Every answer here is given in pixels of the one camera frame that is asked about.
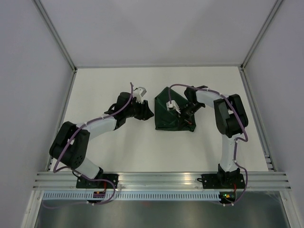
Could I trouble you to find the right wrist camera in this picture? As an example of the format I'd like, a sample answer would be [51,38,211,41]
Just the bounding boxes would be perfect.
[166,100,181,113]

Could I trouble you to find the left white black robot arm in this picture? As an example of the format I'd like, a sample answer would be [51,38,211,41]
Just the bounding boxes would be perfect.
[49,87,154,188]

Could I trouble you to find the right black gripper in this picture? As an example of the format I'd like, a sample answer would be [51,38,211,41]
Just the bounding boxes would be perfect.
[174,102,204,130]

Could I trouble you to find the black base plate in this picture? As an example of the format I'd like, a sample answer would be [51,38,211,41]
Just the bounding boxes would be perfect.
[197,173,245,190]
[76,173,119,189]

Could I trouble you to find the right aluminium frame post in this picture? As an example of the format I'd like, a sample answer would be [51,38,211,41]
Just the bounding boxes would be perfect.
[239,0,287,69]

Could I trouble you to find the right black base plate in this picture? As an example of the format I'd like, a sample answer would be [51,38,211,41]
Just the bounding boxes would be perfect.
[197,173,245,190]

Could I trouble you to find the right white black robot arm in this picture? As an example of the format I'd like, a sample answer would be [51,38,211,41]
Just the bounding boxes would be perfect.
[181,85,248,188]

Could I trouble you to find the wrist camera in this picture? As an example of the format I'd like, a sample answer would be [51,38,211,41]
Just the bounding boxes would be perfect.
[133,87,147,104]
[166,100,181,113]

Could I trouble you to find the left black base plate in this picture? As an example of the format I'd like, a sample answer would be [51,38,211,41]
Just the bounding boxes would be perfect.
[76,173,119,189]

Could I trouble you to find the dark green cloth napkin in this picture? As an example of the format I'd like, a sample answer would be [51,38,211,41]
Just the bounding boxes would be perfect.
[154,87,196,132]

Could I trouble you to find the white slotted cable duct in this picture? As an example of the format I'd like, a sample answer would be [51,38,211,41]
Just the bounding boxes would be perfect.
[43,191,220,201]

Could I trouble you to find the aluminium frame post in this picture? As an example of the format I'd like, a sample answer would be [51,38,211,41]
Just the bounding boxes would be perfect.
[239,0,287,69]
[32,0,77,72]

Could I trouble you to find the aluminium rail beam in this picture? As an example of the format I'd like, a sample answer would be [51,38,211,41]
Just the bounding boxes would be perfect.
[32,171,291,191]

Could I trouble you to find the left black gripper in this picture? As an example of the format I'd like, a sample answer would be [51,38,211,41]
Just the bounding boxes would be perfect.
[125,97,154,121]

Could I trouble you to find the left aluminium frame post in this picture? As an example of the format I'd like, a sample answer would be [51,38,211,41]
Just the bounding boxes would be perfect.
[32,0,77,72]

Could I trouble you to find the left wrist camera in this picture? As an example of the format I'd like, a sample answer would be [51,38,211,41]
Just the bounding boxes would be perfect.
[133,87,147,104]

